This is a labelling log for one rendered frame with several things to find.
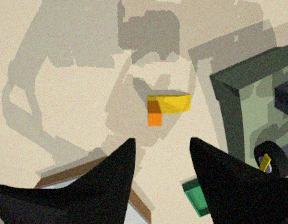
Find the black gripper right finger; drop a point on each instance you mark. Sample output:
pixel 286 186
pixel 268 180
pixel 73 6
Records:
pixel 237 193

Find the green tray floor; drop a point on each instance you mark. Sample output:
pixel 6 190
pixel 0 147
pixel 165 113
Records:
pixel 199 198

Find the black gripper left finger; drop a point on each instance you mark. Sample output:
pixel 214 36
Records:
pixel 99 197

